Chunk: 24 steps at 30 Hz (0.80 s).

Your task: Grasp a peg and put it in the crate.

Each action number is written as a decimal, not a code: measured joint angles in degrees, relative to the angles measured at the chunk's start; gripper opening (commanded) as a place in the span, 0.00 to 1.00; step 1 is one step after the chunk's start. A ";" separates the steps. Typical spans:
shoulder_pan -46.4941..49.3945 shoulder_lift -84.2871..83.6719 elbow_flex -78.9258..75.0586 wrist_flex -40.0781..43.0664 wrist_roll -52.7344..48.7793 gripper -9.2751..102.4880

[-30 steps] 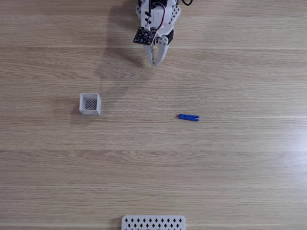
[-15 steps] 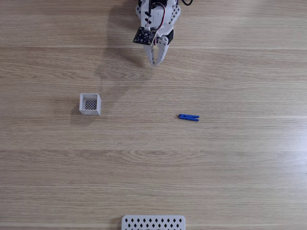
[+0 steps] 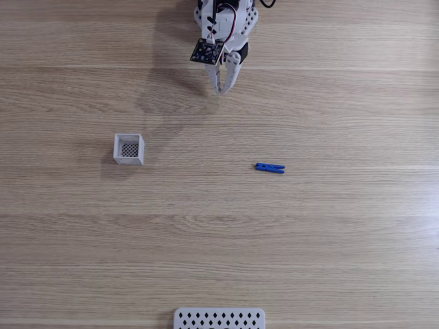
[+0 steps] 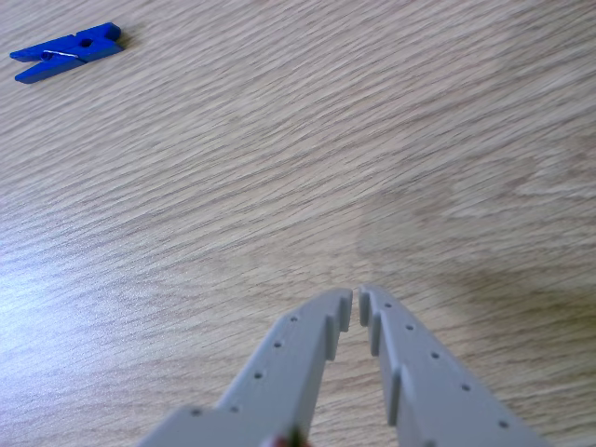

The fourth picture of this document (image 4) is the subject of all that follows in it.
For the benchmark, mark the blue clothes peg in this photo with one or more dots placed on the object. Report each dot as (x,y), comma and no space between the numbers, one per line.
(70,53)

